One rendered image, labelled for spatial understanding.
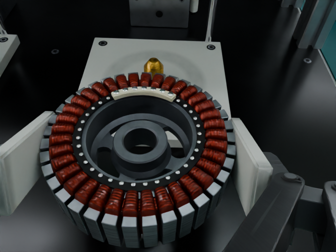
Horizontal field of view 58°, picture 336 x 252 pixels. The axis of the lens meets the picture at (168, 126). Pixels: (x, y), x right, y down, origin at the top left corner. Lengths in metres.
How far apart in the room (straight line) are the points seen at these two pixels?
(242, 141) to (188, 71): 0.18
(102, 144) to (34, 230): 0.09
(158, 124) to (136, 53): 0.16
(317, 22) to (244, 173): 0.28
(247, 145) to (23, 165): 0.11
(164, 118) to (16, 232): 0.14
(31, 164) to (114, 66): 0.19
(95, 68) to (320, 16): 0.26
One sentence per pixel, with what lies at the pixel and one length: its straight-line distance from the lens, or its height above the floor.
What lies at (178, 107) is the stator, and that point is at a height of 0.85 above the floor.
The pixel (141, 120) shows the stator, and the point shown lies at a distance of 0.19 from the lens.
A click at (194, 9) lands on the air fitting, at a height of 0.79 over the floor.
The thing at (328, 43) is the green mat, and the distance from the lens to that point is 0.49.
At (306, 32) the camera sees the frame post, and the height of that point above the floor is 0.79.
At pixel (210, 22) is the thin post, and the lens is 0.36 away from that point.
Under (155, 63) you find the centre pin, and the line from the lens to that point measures 0.30.
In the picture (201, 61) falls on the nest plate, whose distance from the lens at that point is 0.34.
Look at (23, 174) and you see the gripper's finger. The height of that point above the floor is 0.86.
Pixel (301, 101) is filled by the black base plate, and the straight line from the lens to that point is 0.35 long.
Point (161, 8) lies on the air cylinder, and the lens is 0.41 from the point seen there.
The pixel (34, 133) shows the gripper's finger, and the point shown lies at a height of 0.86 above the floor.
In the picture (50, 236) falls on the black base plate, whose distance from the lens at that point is 0.25.
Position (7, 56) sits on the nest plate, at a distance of 0.39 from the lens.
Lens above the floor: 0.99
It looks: 50 degrees down
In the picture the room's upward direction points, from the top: 2 degrees clockwise
